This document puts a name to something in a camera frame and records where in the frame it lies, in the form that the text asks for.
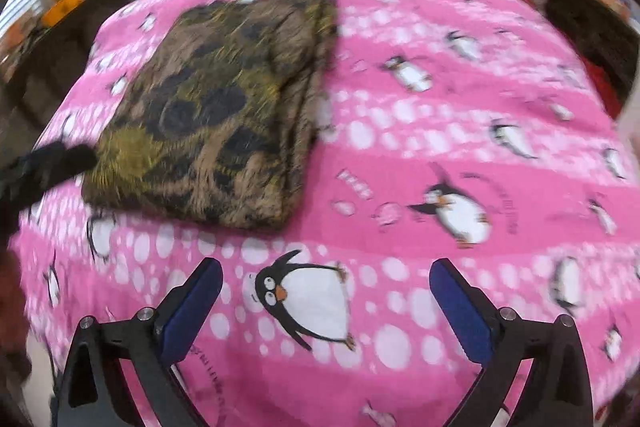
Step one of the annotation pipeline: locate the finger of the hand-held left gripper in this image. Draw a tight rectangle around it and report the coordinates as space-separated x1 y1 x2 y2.
0 142 98 210

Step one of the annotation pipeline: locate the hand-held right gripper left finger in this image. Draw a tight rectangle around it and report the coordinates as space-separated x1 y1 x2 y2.
52 257 224 427

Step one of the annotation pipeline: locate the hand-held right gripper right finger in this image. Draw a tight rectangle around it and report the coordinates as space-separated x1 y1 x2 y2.
429 258 596 427

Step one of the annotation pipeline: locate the brown floral cloth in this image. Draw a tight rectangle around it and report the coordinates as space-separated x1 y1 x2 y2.
81 0 342 232

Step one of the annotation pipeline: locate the dark wooden cabinet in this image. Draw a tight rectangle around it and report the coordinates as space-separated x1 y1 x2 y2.
0 0 132 142

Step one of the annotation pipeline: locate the pink penguin blanket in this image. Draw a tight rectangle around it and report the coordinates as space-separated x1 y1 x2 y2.
10 0 640 427

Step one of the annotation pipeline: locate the dark bedside table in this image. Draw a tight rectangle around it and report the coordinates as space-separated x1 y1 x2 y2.
531 0 635 118

